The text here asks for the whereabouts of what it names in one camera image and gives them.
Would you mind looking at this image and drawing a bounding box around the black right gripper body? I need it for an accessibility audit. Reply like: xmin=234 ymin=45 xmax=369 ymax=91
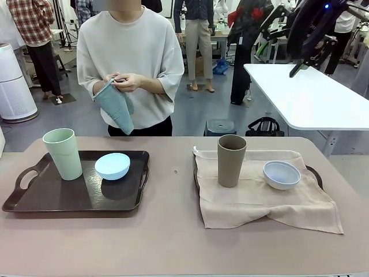
xmin=302 ymin=33 xmax=338 ymax=69

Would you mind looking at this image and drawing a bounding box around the white bowl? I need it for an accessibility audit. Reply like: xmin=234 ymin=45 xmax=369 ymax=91
xmin=262 ymin=160 xmax=302 ymax=191

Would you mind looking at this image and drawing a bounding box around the brown plastic cup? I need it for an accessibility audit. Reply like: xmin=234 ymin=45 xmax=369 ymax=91
xmin=217 ymin=134 xmax=248 ymax=189

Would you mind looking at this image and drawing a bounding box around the pink beige cloth mat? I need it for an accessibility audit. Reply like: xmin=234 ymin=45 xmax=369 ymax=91
xmin=192 ymin=145 xmax=345 ymax=235

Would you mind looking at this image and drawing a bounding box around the teal green cloth mat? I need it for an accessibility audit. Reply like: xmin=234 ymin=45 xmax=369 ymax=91
xmin=92 ymin=77 xmax=135 ymax=136

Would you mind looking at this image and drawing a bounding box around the person's right forearm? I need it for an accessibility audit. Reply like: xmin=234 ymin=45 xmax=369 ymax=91
xmin=92 ymin=81 xmax=106 ymax=99

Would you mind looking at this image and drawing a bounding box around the person's left forearm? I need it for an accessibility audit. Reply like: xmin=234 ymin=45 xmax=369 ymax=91
xmin=139 ymin=76 xmax=163 ymax=95

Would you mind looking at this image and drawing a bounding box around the dark brown tray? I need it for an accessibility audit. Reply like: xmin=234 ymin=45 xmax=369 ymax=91
xmin=193 ymin=164 xmax=322 ymax=200
xmin=1 ymin=149 xmax=151 ymax=214

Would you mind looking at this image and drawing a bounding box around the person's left hand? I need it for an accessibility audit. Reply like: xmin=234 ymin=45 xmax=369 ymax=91
xmin=114 ymin=73 xmax=143 ymax=94

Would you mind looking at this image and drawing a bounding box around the white side table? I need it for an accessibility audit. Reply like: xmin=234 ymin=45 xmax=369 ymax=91
xmin=243 ymin=62 xmax=369 ymax=158

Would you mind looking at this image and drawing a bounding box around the bystander in white shirt black trousers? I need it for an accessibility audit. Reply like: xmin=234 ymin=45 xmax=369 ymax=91
xmin=323 ymin=0 xmax=367 ymax=75

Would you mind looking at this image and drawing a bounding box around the bystander in black red flowers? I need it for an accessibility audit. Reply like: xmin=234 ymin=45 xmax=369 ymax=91
xmin=229 ymin=0 xmax=275 ymax=106

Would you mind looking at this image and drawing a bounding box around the black bag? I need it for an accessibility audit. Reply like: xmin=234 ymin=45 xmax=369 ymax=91
xmin=245 ymin=117 xmax=286 ymax=137

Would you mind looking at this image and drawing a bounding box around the blue plastic stool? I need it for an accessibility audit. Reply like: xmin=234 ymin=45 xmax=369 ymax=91
xmin=204 ymin=118 xmax=238 ymax=137

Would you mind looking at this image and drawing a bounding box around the bystander in dark shirt khaki trousers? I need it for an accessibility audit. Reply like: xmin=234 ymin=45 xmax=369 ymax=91
xmin=174 ymin=0 xmax=216 ymax=93

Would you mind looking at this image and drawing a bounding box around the person in grey shirt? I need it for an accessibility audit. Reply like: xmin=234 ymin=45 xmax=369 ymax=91
xmin=76 ymin=0 xmax=186 ymax=137

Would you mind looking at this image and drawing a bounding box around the light blue bowl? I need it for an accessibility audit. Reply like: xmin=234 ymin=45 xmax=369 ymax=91
xmin=94 ymin=152 xmax=131 ymax=182

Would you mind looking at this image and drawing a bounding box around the bystander in blue plaid shirt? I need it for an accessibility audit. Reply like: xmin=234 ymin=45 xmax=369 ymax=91
xmin=74 ymin=0 xmax=99 ymax=24

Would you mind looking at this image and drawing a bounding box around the dark floor plate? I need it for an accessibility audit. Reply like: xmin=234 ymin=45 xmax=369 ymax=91
xmin=50 ymin=93 xmax=77 ymax=104

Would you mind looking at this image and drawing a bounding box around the black step stool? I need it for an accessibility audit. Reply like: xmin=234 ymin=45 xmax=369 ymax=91
xmin=50 ymin=53 xmax=70 ymax=78

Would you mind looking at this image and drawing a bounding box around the light green plastic cup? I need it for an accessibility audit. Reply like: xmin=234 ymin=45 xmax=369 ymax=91
xmin=42 ymin=128 xmax=84 ymax=181

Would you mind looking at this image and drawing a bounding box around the bystander in red plaid shirt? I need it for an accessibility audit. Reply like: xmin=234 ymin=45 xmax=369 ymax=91
xmin=6 ymin=0 xmax=63 ymax=104

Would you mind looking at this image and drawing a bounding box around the white air purifier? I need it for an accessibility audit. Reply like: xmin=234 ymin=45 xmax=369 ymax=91
xmin=0 ymin=42 xmax=39 ymax=121

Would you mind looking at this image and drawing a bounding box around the thick black cable loop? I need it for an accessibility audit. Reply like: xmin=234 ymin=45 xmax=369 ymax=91
xmin=287 ymin=0 xmax=328 ymax=59

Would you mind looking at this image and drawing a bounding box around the black frame with green strip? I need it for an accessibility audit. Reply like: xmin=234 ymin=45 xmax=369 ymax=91
xmin=257 ymin=5 xmax=291 ymax=57

